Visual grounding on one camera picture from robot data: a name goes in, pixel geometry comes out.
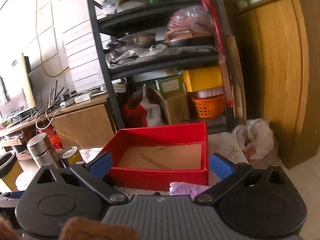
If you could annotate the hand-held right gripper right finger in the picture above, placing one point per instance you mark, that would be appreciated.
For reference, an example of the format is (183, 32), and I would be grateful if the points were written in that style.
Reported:
(220, 165)

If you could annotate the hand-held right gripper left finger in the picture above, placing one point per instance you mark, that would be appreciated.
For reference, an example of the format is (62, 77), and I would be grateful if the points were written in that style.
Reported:
(102, 162)

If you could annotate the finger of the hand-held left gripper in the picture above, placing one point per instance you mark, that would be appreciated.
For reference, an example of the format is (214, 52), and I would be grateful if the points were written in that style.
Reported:
(15, 195)

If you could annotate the purple fluffy towel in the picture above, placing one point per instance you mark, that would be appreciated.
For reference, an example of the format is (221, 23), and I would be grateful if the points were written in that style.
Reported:
(185, 188)

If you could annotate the red box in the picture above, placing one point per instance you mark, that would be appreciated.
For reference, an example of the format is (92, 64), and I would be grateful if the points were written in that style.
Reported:
(155, 176)

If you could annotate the floral tablecloth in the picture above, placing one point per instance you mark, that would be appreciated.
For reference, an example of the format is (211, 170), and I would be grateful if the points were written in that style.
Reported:
(225, 145)

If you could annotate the black rimmed cup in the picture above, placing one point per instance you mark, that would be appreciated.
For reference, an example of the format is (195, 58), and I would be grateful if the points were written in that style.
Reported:
(8, 175)

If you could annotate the yellow drink can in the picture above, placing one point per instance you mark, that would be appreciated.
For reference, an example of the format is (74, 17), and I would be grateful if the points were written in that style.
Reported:
(72, 156)

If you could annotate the wooden television stand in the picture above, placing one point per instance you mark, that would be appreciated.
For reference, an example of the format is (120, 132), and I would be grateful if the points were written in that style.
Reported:
(82, 122)

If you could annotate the clear plastic bag with goods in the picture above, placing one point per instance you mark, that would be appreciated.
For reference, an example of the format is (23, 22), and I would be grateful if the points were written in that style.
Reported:
(260, 140)

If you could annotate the steel thermos flask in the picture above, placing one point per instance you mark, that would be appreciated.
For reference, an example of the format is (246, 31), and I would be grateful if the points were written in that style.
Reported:
(41, 147)

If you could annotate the red bag under stand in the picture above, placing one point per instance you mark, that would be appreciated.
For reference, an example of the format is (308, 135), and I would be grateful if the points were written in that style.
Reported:
(51, 137)

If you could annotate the red plastic bag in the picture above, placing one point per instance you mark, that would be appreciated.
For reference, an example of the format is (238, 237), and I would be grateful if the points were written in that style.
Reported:
(132, 112)

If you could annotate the orange plastic basket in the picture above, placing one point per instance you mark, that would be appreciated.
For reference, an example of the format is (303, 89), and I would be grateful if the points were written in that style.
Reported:
(207, 107)

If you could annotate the white power adapter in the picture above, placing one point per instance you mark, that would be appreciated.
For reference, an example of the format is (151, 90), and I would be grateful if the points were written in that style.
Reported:
(82, 97)

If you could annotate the brown fuzzy cloth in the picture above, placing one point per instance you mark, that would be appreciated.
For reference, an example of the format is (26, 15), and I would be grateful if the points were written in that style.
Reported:
(100, 230)

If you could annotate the translucent plastic container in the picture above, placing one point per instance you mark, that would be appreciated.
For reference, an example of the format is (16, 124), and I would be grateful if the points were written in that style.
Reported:
(210, 93)

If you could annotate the brown cardboard box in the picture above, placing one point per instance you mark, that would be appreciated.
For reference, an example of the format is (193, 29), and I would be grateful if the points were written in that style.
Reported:
(175, 107)

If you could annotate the black router with antennas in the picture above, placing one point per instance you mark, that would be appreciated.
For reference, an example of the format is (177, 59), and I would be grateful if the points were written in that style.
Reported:
(66, 96)

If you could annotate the white plastic device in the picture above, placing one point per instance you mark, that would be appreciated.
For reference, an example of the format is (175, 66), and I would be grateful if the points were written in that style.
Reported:
(116, 86)

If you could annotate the yellow box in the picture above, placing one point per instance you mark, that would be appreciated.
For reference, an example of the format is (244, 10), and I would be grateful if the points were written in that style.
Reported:
(205, 78)

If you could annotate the green box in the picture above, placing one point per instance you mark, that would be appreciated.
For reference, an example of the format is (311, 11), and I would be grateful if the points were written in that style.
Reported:
(170, 83)

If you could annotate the flat screen television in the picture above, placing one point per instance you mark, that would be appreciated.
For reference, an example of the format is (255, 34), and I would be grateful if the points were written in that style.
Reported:
(12, 95)

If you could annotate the flat cardboard sheet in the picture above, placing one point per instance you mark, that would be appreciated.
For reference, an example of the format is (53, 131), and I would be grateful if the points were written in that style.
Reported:
(236, 62)

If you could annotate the clear bubble wrap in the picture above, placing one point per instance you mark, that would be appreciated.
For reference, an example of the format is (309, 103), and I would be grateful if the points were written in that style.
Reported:
(130, 56)

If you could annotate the wooden cabinet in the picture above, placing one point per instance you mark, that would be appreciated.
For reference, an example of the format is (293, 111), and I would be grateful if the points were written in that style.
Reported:
(275, 55)

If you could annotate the black frying pan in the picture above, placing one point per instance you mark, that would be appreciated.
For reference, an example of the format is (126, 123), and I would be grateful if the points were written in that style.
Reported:
(197, 41)

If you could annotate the steel pot with lid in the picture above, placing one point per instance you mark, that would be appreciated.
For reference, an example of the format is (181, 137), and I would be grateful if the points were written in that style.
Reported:
(140, 39)

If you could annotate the black metal shelf rack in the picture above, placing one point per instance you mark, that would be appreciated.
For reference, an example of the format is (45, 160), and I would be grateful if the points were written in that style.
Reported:
(96, 30)

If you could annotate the brown pan lid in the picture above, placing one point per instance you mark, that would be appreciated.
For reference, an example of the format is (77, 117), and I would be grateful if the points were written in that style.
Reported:
(181, 33)

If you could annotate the pink plastic bag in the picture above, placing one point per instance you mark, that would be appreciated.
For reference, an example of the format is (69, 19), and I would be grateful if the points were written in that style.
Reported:
(190, 18)

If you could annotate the white bowl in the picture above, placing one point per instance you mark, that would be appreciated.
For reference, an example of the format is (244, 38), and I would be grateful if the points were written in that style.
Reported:
(131, 6)

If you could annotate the crumpled white plastic bag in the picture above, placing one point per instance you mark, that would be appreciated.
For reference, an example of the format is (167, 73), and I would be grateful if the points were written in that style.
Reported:
(110, 2)

